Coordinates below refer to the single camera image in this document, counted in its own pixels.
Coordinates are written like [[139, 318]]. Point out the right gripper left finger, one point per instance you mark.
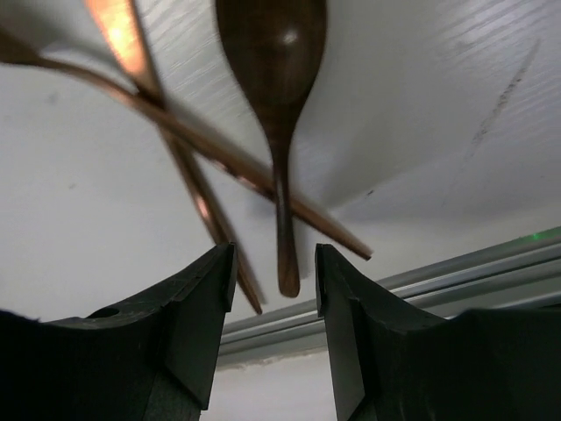
[[151, 356]]

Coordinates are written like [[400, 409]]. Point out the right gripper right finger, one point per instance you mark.
[[392, 361]]

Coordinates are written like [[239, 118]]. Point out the copper spoon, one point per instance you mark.
[[275, 49]]

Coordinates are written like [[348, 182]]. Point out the copper fork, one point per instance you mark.
[[229, 159]]

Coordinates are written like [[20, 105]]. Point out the aluminium rail front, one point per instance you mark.
[[524, 272]]

